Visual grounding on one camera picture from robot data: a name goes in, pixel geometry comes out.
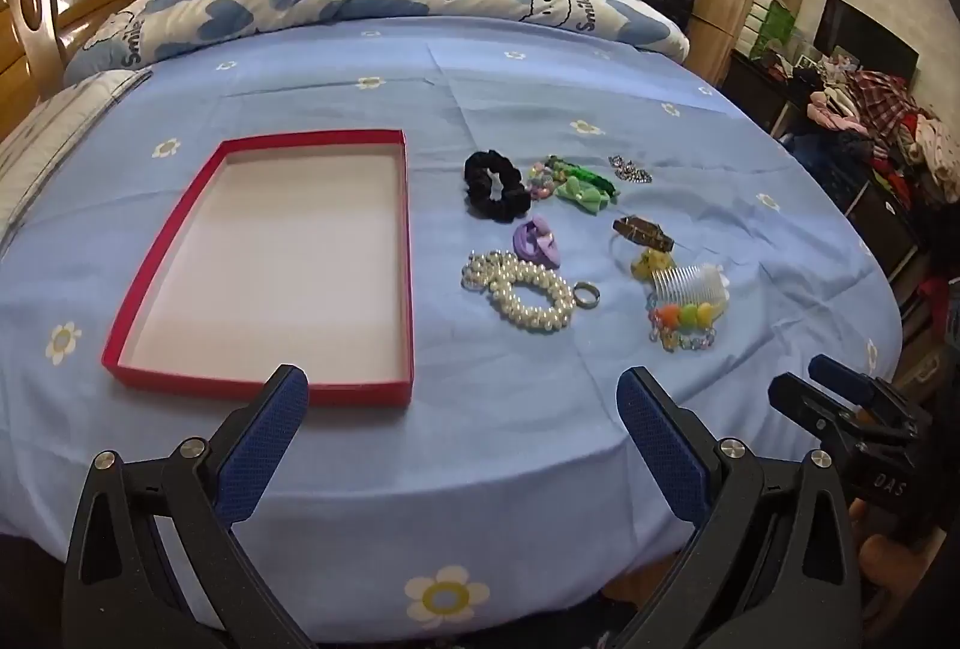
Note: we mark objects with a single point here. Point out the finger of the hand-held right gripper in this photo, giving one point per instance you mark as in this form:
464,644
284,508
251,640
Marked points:
844,377
802,405

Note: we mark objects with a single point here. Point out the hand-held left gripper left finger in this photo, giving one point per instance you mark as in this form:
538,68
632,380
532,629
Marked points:
262,446

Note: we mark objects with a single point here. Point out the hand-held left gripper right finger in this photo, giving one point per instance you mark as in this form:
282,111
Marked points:
664,446

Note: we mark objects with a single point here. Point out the clear comb with hearts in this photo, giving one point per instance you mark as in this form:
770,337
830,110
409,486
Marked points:
694,290

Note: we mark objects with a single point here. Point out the yellow hair clip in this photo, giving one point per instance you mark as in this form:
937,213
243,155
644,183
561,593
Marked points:
649,263

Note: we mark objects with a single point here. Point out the red shallow box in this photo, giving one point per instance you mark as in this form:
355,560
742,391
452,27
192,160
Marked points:
285,259

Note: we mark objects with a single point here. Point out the gold mesh band watch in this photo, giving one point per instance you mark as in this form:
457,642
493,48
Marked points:
645,234

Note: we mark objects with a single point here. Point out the black scrunchie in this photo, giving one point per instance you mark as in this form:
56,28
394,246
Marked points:
517,205

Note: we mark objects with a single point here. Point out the person's right hand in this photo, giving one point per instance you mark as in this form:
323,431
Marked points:
877,555

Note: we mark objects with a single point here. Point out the pile of clothes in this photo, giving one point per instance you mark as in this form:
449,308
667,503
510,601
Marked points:
892,116

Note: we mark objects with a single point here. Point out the silver rhinestone hair clip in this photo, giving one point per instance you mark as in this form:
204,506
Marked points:
628,169

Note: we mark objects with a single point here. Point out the dark side table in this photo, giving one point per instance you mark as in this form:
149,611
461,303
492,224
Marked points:
757,86

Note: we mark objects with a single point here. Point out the black television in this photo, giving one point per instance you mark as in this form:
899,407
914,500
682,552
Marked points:
862,33

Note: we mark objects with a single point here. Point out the green and white bag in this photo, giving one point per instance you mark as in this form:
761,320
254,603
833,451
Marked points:
772,22

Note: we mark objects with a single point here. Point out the blue flower print bed sheet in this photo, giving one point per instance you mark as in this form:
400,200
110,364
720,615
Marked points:
525,94

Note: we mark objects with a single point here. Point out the striped grey pillow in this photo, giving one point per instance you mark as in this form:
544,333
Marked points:
52,124

